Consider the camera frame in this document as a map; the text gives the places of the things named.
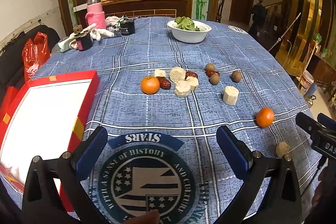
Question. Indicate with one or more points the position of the dark hanging jacket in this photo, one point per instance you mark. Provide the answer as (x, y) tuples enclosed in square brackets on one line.
[(257, 16)]

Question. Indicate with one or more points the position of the white cotton glove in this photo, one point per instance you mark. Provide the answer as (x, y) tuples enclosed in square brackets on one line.
[(101, 33)]

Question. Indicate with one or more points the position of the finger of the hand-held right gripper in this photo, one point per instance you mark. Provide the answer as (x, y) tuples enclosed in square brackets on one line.
[(307, 123), (328, 121)]

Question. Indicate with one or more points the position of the red date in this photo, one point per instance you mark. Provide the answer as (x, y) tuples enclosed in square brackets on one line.
[(213, 73), (164, 82), (191, 74)]

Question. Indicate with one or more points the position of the brown longan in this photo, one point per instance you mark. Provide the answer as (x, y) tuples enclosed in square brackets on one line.
[(214, 79), (210, 66), (236, 76)]

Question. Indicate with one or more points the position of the red box with white inside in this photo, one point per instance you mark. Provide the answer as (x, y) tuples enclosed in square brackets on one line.
[(39, 121)]

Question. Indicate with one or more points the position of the person's left hand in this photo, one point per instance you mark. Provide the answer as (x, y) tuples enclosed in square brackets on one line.
[(148, 218)]

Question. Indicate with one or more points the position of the white bucket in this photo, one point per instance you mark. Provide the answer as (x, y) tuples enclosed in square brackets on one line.
[(307, 82)]

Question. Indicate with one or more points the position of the small peeled sugarcane piece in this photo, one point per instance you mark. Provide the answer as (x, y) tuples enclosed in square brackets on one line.
[(160, 73)]

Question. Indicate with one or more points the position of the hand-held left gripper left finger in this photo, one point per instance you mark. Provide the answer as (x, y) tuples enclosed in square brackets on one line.
[(89, 154)]

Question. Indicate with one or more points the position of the wooden chair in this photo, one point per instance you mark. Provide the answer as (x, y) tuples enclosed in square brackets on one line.
[(221, 7)]

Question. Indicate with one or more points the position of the white bowl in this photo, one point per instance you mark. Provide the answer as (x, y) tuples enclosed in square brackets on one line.
[(189, 35)]

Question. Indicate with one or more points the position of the green leafy vegetables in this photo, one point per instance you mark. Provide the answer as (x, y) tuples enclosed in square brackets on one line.
[(187, 23)]

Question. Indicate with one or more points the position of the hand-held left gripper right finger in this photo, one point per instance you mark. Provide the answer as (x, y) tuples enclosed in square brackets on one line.
[(232, 154)]

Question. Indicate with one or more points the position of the red plastic bag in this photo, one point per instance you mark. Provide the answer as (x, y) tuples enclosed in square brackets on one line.
[(35, 56)]

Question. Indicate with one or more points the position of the large round sugarcane piece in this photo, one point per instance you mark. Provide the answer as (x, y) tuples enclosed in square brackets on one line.
[(177, 74)]

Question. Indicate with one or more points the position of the blue plaid tablecloth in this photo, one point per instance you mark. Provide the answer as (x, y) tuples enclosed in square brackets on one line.
[(162, 113)]

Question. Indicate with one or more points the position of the wooden counter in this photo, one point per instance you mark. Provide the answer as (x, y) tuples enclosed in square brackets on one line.
[(147, 5)]

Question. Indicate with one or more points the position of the metal pole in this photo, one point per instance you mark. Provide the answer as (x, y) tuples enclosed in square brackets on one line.
[(286, 29)]

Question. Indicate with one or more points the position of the pale green glove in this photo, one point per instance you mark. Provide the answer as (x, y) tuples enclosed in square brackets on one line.
[(65, 43)]

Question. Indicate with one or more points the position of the orange mandarin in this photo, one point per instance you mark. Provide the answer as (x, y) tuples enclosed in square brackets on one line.
[(150, 85), (265, 117)]

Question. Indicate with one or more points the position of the bottle with pink knit sleeve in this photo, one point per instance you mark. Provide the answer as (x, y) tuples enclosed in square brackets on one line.
[(95, 15)]

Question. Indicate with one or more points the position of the dark bottle with cork stopper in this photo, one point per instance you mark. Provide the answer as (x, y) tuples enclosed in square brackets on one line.
[(85, 41)]

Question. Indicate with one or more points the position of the small beige lumpy piece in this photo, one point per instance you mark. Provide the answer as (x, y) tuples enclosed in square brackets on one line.
[(282, 149)]

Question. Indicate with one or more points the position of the black sofa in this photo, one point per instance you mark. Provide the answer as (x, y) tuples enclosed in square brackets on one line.
[(13, 61)]

